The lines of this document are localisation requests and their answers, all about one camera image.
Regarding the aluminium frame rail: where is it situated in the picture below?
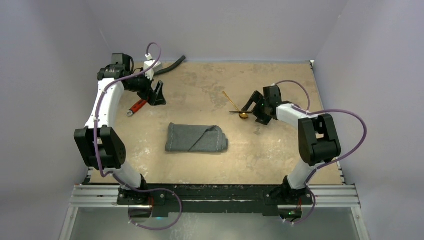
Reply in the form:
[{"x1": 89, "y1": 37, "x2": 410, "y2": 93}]
[{"x1": 69, "y1": 184, "x2": 361, "y2": 208}]

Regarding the grey cloth napkin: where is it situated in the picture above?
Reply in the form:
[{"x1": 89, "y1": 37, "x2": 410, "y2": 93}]
[{"x1": 165, "y1": 122, "x2": 229, "y2": 153}]

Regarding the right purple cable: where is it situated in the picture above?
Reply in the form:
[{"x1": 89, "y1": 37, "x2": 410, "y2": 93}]
[{"x1": 274, "y1": 80, "x2": 368, "y2": 226}]

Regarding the red handled screwdriver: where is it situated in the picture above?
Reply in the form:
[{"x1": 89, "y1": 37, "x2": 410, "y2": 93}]
[{"x1": 126, "y1": 99, "x2": 147, "y2": 117}]

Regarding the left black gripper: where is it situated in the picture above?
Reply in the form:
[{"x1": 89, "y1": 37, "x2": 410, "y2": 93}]
[{"x1": 126, "y1": 68, "x2": 166, "y2": 106}]

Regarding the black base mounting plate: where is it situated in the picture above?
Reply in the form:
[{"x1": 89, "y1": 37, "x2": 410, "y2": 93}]
[{"x1": 117, "y1": 183, "x2": 313, "y2": 218}]

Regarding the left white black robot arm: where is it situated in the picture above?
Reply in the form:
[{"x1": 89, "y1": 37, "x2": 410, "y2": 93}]
[{"x1": 74, "y1": 53, "x2": 167, "y2": 205}]

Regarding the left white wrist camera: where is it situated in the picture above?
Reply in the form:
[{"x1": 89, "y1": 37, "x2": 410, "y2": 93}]
[{"x1": 143, "y1": 53, "x2": 163, "y2": 80}]

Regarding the black corrugated hose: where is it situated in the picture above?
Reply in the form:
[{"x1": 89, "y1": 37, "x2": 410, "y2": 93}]
[{"x1": 154, "y1": 55, "x2": 187, "y2": 76}]

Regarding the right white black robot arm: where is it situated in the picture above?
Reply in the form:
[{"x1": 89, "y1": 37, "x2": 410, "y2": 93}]
[{"x1": 242, "y1": 85, "x2": 341, "y2": 204}]

